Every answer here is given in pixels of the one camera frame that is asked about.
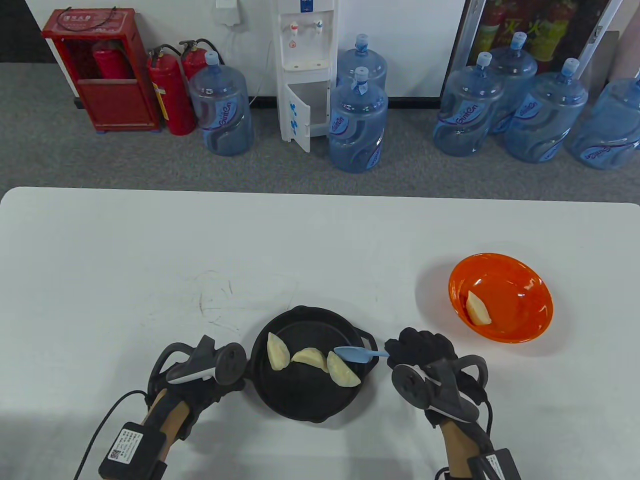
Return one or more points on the person's right hand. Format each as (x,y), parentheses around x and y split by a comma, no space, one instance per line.
(425,345)

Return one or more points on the person's left hand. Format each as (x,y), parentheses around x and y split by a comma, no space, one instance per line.
(205,395)

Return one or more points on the pale dumpling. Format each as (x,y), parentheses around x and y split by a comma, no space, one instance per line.
(310,357)
(278,352)
(344,372)
(478,310)

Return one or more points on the blue dessert shovel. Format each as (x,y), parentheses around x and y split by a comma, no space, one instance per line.
(352,353)

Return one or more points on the black frying pan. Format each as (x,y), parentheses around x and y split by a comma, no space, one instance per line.
(300,395)

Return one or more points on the orange plastic bowl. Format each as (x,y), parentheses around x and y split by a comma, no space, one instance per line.
(515,300)

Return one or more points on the person's right forearm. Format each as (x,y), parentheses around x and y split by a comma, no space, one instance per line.
(457,447)

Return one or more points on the person's left forearm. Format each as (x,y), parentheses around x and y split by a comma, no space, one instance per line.
(167,415)

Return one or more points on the grey left hand controller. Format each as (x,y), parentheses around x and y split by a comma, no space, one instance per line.
(230,365)

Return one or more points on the grey hand controller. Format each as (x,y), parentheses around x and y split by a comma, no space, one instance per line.
(230,365)
(410,384)

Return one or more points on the grey right hand controller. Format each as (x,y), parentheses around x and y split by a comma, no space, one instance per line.
(410,384)

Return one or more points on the blue water jug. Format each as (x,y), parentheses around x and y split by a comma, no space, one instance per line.
(465,115)
(520,65)
(545,125)
(350,62)
(220,115)
(357,130)
(610,130)

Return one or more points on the red fire extinguisher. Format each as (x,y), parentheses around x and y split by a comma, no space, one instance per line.
(172,100)
(192,62)
(112,65)

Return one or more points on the red fire extinguisher cabinet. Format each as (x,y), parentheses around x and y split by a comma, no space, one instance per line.
(115,105)

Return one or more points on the white water dispenser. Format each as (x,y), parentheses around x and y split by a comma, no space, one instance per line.
(305,50)

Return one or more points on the framed glass panel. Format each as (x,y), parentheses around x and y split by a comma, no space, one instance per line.
(545,20)

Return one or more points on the pale pink panel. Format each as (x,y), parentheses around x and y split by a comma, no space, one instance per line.
(631,55)

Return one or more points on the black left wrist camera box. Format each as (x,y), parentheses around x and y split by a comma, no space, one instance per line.
(132,450)

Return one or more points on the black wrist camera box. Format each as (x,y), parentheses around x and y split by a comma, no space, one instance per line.
(132,450)
(495,465)

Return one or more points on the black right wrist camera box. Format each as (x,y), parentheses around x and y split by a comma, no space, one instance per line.
(495,465)

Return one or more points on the white wall box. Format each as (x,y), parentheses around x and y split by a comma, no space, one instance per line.
(229,12)

